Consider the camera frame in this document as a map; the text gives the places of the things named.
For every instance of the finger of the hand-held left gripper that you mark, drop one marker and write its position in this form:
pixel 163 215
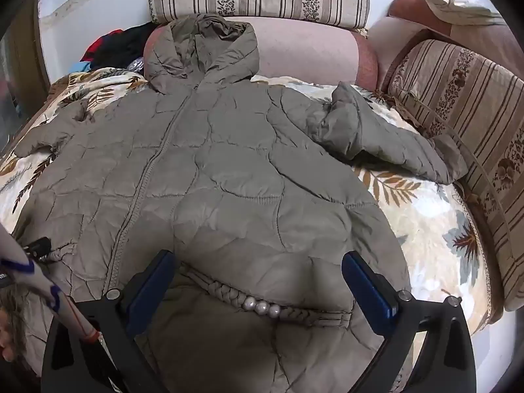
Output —
pixel 39 248

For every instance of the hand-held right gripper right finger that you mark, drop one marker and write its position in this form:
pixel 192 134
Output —
pixel 367 290

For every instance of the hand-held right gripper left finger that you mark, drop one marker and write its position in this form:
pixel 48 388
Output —
pixel 148 292

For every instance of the olive quilted hooded jacket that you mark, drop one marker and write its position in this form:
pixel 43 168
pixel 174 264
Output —
pixel 229 163

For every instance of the pile of dark clothes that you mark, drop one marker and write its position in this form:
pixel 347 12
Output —
pixel 118 45

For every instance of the leaf print blanket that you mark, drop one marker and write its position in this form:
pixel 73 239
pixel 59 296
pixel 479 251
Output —
pixel 413 221

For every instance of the cream cloth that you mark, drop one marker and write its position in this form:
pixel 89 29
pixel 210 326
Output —
pixel 458 6

